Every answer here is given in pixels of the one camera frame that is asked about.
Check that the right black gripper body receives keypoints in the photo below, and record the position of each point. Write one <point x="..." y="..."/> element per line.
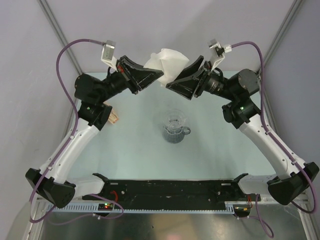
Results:
<point x="208" y="69"/>

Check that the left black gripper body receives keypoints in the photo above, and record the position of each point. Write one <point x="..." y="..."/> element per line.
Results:
<point x="127" y="77"/>

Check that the aluminium frame post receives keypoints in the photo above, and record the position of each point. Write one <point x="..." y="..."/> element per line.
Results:
<point x="51" y="18"/>
<point x="283" y="29"/>

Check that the clear glass dripper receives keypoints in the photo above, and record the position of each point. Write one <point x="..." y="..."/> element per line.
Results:
<point x="174" y="120"/>

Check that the white slotted cable duct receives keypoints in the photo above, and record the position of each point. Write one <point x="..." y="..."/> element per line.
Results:
<point x="90" y="207"/>

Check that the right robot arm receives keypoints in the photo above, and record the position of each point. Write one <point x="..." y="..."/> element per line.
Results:
<point x="292" y="174"/>

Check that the left aluminium frame post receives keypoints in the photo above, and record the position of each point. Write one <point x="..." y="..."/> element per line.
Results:
<point x="51" y="18"/>

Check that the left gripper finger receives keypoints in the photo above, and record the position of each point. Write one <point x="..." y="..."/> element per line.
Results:
<point x="142" y="78"/>
<point x="126" y="64"/>

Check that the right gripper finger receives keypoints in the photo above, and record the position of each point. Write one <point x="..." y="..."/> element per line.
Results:
<point x="187" y="87"/>
<point x="187" y="72"/>

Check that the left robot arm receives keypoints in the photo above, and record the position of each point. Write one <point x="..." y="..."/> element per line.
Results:
<point x="51" y="181"/>

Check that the white paper coffee filter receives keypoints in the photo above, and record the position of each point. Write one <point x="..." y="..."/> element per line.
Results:
<point x="170" y="62"/>

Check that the glass coffee server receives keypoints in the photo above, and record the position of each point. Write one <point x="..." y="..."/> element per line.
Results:
<point x="175" y="135"/>

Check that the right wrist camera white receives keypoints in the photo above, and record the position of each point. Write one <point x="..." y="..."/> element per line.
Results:
<point x="217" y="53"/>

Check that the right aluminium frame post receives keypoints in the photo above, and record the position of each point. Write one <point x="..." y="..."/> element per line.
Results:
<point x="283" y="29"/>

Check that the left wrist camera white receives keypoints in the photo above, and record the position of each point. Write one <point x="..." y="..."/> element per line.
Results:
<point x="107" y="55"/>

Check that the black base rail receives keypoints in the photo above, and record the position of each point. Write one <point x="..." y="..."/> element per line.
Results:
<point x="175" y="195"/>

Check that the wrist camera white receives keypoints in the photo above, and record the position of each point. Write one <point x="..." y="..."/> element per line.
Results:
<point x="217" y="53"/>
<point x="107" y="55"/>

